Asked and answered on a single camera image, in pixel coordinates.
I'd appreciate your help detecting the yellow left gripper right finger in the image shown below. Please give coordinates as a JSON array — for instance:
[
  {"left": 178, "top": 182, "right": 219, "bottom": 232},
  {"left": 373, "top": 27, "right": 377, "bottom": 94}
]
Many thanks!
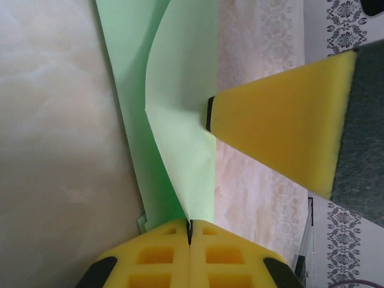
[{"left": 189, "top": 220, "right": 307, "bottom": 288}]

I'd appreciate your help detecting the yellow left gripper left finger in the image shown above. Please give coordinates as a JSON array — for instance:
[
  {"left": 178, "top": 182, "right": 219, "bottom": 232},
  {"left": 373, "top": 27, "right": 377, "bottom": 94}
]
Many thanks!
[{"left": 76, "top": 218, "right": 192, "bottom": 288}]

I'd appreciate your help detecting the green square paper sheet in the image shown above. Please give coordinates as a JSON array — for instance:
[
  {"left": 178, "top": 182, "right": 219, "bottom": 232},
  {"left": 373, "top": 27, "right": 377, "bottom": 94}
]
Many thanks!
[{"left": 95, "top": 0, "right": 218, "bottom": 235}]

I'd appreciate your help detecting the aluminium table edge rail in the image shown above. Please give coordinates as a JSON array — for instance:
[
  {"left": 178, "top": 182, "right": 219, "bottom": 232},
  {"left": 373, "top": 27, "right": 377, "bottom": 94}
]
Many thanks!
[{"left": 295, "top": 194, "right": 315, "bottom": 288}]

